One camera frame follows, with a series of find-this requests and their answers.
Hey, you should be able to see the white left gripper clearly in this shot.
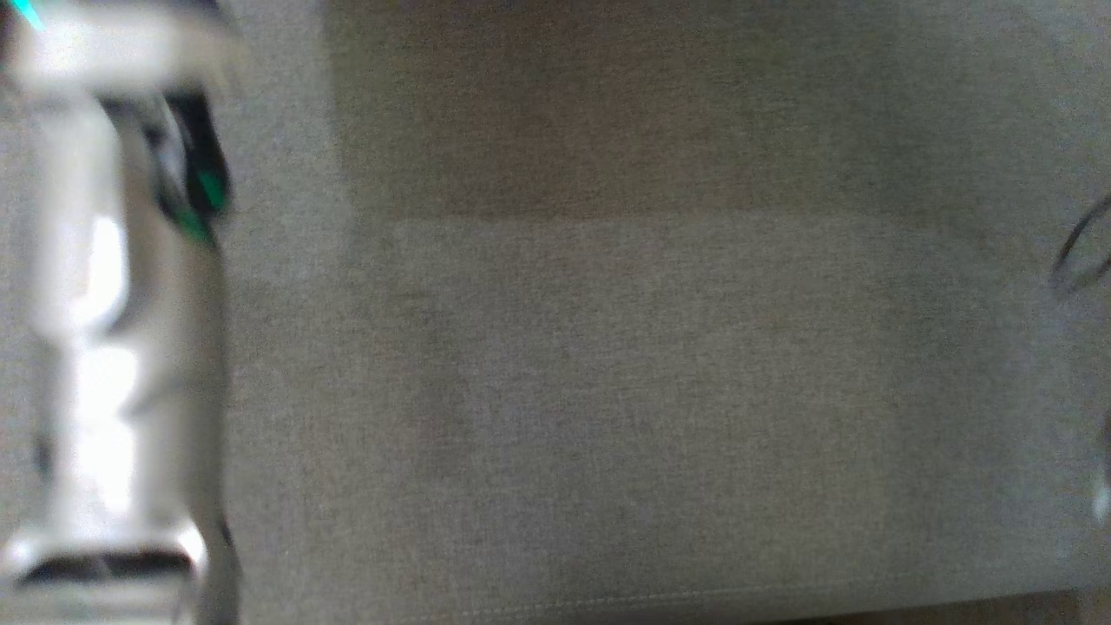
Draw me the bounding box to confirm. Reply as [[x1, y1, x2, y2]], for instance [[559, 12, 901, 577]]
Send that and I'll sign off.
[[3, 7, 249, 94]]

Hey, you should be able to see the right blue-plug camera cable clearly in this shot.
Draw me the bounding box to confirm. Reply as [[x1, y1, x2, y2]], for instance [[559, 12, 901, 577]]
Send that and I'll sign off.
[[1048, 197, 1111, 297]]

